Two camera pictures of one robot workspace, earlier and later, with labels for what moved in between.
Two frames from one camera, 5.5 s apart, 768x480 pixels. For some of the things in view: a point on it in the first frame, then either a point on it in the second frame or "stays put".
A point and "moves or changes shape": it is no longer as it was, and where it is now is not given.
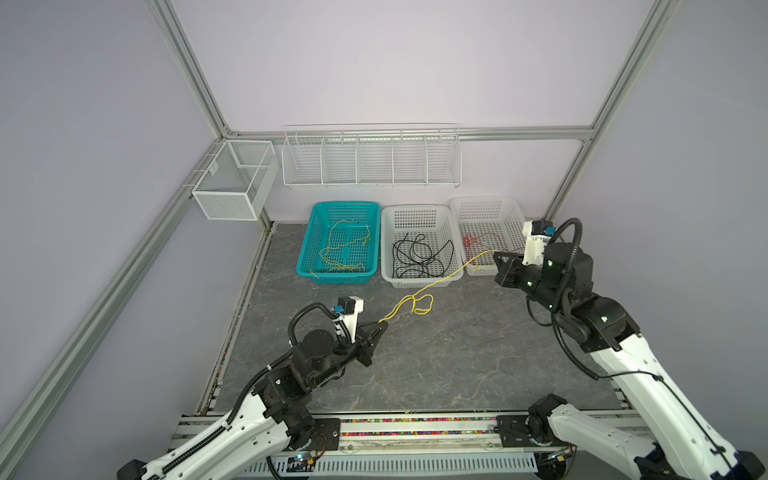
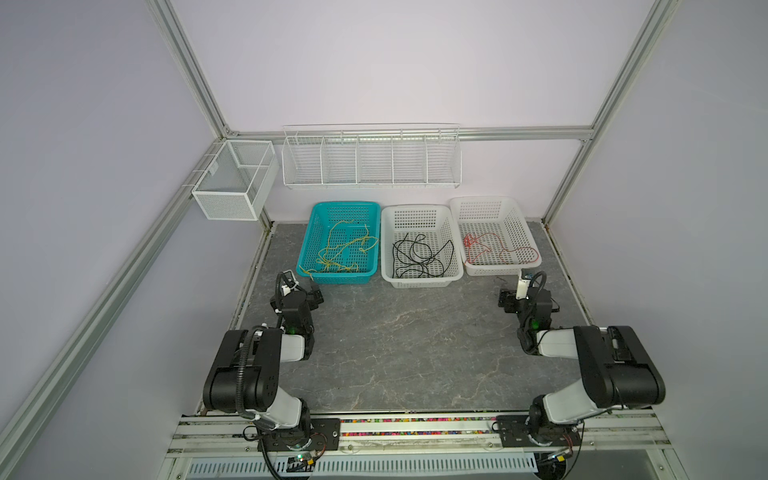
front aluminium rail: [398, 435] stays put
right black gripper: [510, 271] to [508, 300]
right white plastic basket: [488, 225] stays put
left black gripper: [366, 339] to [313, 298]
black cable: [416, 256] stays put
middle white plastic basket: [420, 246] stays put
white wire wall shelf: [363, 156] stays put
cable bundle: [417, 295] moves or changes shape
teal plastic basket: [341, 244] stays put
